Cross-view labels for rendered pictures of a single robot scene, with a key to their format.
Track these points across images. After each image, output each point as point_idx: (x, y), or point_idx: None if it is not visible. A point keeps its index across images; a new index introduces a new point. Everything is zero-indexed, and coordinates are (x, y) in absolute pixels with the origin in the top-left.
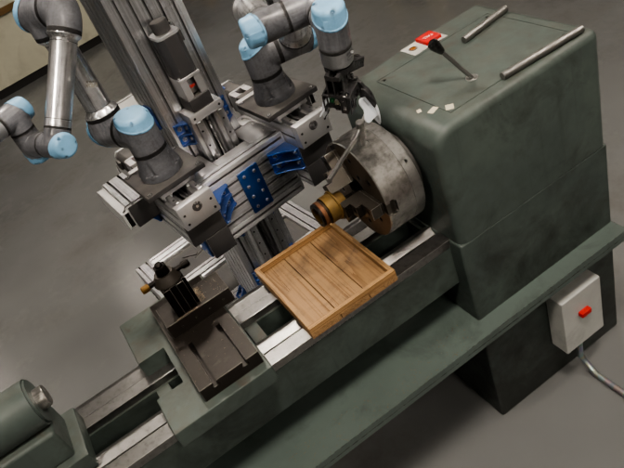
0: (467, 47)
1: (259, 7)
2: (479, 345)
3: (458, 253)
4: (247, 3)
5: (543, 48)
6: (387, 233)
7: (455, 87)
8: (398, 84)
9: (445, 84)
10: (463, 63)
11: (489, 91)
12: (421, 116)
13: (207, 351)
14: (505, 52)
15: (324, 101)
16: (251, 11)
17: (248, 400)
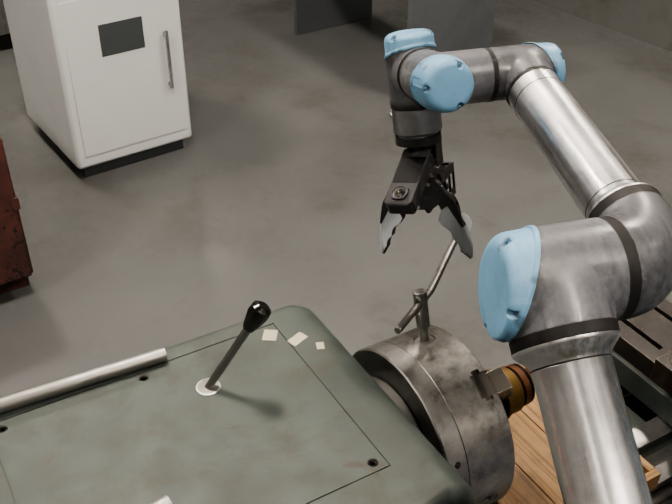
0: (172, 486)
1: (529, 59)
2: None
3: None
4: (587, 123)
5: (70, 376)
6: None
7: (244, 374)
8: (343, 431)
9: (257, 392)
10: (203, 435)
11: (198, 342)
12: (319, 335)
13: (657, 320)
14: (119, 429)
15: (452, 175)
16: (549, 68)
17: None
